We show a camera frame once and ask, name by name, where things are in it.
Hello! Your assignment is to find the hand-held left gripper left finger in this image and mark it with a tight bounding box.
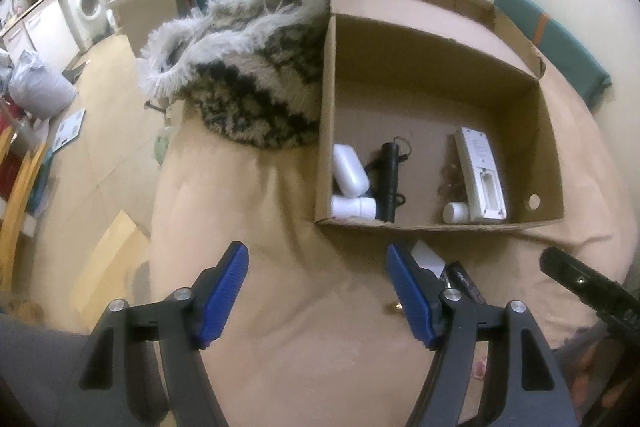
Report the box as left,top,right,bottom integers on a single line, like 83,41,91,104
65,241,250,427

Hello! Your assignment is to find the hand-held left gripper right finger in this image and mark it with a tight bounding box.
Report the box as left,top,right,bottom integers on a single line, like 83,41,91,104
386,243,581,427

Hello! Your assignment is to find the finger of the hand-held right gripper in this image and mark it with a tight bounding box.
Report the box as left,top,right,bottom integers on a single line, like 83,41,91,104
539,247,632,320

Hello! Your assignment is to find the small white jar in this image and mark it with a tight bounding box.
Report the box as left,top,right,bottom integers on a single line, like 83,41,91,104
442,202,471,224

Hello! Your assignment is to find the small white bottle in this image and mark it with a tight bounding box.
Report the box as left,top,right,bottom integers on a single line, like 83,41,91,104
330,196,377,220

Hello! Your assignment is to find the black flashlight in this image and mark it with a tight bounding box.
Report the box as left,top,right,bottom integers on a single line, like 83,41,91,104
365,136,413,224

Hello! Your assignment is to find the white plastic bottle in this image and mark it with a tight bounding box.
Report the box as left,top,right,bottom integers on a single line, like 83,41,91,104
332,143,371,198

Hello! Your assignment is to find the white remote control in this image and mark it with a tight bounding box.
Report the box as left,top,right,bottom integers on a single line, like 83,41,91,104
454,127,508,225

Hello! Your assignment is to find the cardboard box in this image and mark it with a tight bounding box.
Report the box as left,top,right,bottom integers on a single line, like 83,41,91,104
314,0,566,233

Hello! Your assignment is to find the white card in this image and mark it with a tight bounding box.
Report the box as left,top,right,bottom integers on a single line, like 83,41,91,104
409,241,447,280

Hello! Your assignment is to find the black glossy stick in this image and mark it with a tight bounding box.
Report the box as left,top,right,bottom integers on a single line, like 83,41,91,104
444,261,488,305

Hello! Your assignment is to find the cardboard sheet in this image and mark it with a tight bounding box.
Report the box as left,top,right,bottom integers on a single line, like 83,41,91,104
70,209,151,330

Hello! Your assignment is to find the pale green object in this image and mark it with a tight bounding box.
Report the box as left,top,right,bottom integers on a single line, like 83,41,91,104
154,132,173,168

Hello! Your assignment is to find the shaggy patterned blanket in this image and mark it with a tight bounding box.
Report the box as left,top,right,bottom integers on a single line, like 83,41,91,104
137,0,333,150

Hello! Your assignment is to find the bathroom scale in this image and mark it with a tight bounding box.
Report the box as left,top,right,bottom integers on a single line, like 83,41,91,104
52,108,87,152

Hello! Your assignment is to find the yellow wooden rack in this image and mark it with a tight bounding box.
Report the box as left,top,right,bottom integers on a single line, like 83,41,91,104
0,122,51,293

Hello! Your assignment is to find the red container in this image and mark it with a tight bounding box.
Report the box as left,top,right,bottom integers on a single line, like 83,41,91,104
0,117,23,202

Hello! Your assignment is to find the grey stuffed bag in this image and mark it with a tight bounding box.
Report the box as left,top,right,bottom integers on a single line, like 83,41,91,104
9,49,78,120

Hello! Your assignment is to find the beige side table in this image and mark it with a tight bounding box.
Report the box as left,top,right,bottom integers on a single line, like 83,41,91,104
107,0,176,58

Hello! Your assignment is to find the white cabinet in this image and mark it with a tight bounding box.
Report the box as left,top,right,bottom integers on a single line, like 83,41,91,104
0,0,81,68

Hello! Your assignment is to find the white washing machine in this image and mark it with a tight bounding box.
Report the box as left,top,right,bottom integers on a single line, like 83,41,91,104
57,0,111,50

